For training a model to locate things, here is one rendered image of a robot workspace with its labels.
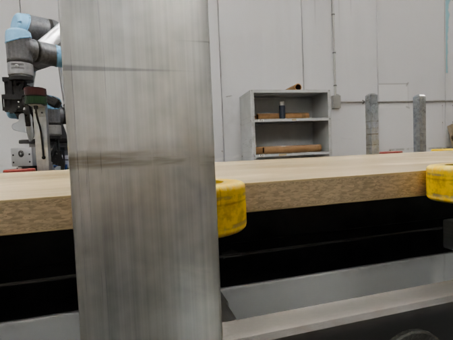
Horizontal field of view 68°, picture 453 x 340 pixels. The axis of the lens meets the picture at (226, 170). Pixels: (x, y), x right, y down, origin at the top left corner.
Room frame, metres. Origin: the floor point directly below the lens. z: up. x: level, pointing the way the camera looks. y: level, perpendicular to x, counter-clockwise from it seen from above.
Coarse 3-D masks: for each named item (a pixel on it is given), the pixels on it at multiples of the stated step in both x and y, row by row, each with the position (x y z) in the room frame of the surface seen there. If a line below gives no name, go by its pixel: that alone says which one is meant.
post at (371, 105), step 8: (368, 96) 1.41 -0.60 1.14; (376, 96) 1.40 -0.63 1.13; (368, 104) 1.41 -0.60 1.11; (376, 104) 1.40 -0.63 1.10; (368, 112) 1.41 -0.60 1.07; (376, 112) 1.40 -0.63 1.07; (368, 120) 1.41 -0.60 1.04; (376, 120) 1.40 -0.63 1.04; (368, 128) 1.41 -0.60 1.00; (376, 128) 1.40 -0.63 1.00; (368, 136) 1.41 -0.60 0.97; (376, 136) 1.40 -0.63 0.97; (368, 144) 1.41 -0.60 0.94; (376, 144) 1.40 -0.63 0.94; (368, 152) 1.41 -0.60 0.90; (376, 152) 1.40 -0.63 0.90
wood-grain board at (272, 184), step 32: (256, 160) 1.05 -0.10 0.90; (288, 160) 0.92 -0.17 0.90; (320, 160) 0.81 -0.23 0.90; (352, 160) 0.73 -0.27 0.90; (384, 160) 0.66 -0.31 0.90; (416, 160) 0.60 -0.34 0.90; (448, 160) 0.55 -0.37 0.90; (0, 192) 0.31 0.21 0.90; (32, 192) 0.30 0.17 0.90; (64, 192) 0.29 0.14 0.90; (256, 192) 0.31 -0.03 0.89; (288, 192) 0.32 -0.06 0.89; (320, 192) 0.33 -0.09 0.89; (352, 192) 0.34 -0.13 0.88; (384, 192) 0.35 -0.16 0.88; (416, 192) 0.36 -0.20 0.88; (0, 224) 0.25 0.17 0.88; (32, 224) 0.26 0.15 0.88; (64, 224) 0.26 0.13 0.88
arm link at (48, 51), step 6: (42, 42) 1.17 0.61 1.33; (42, 48) 1.16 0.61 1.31; (48, 48) 1.17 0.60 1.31; (54, 48) 1.19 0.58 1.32; (60, 48) 1.22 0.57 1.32; (42, 54) 1.16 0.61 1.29; (48, 54) 1.17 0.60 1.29; (54, 54) 1.19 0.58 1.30; (60, 54) 1.21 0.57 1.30; (36, 60) 1.16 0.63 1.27; (42, 60) 1.17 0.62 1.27; (48, 60) 1.18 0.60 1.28; (54, 60) 1.20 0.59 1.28; (60, 60) 1.21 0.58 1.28; (36, 66) 1.23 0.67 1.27; (42, 66) 1.23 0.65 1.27; (48, 66) 1.23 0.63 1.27; (54, 66) 1.24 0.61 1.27; (60, 66) 1.24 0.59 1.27
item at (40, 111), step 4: (28, 104) 1.00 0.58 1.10; (32, 104) 1.01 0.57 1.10; (36, 104) 1.01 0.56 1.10; (40, 104) 1.01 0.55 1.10; (44, 104) 1.03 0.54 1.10; (32, 108) 1.05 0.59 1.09; (36, 108) 1.02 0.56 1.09; (40, 108) 1.05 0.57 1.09; (44, 108) 1.06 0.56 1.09; (36, 112) 1.02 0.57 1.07; (40, 112) 1.05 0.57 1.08; (44, 112) 1.06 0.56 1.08; (36, 116) 1.02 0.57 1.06; (40, 116) 1.06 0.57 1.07; (44, 116) 1.06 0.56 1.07; (40, 128) 1.04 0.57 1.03; (40, 132) 1.04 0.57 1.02; (40, 136) 1.05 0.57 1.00; (44, 156) 1.06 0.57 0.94
